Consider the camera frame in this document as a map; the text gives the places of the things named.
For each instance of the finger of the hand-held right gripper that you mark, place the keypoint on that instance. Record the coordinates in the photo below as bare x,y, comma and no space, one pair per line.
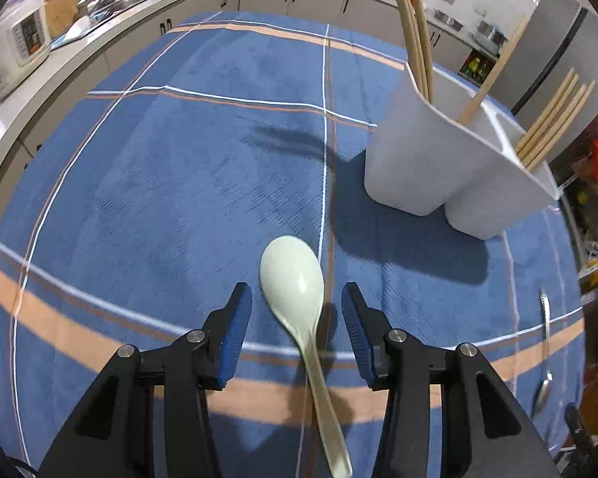
578,428

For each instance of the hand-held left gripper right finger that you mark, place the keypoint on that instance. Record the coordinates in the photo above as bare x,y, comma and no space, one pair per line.
356,338

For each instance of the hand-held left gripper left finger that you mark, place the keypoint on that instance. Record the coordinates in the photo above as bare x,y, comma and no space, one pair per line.
236,338

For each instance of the pale green plastic spoon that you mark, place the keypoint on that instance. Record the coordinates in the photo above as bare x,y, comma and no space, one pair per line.
291,279

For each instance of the white utensil holder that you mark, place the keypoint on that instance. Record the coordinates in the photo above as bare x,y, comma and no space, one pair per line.
428,159

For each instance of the bunch of wooden chopsticks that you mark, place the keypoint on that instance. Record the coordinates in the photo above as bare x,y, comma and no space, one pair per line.
416,50

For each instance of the metal spoon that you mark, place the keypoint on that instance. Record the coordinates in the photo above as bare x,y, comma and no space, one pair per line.
545,338

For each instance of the blue plaid tablecloth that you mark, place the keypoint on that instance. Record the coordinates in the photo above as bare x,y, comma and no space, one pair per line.
154,184

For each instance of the metal storage shelf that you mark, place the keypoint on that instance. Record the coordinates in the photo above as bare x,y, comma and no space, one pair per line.
595,239

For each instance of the row of bottles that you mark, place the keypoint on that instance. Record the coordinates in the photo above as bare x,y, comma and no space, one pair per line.
476,65

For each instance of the silver steamer pot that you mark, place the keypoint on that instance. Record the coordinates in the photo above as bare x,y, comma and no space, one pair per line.
488,32

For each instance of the blue dish basin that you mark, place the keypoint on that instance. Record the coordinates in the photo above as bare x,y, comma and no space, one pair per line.
72,32

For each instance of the steel kitchen sink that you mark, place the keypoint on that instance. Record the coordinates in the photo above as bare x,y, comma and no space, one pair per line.
104,7

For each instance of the grey refrigerator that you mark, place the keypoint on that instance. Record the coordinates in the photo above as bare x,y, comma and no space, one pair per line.
558,35

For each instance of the white rice cooker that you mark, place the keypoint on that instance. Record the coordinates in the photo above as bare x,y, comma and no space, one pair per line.
10,45

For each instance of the wooden cutting board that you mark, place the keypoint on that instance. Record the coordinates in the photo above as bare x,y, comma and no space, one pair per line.
60,10

